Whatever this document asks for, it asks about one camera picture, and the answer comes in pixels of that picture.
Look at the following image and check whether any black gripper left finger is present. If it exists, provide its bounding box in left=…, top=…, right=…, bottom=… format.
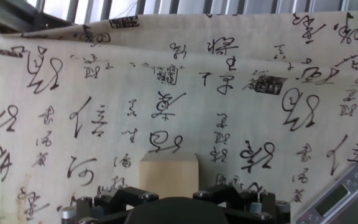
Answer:
left=61, top=186, right=160, bottom=224

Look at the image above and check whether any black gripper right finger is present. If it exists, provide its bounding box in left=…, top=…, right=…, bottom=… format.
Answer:
left=193, top=185, right=291, bottom=224

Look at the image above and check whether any light wooden block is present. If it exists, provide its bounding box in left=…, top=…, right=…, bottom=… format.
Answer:
left=139, top=151, right=200, bottom=200

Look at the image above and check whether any silver digital scale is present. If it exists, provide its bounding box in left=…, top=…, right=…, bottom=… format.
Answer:
left=295, top=164, right=358, bottom=224

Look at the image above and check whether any beige calligraphy print cloth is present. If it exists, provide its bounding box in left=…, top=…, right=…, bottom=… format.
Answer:
left=0, top=11, right=358, bottom=224

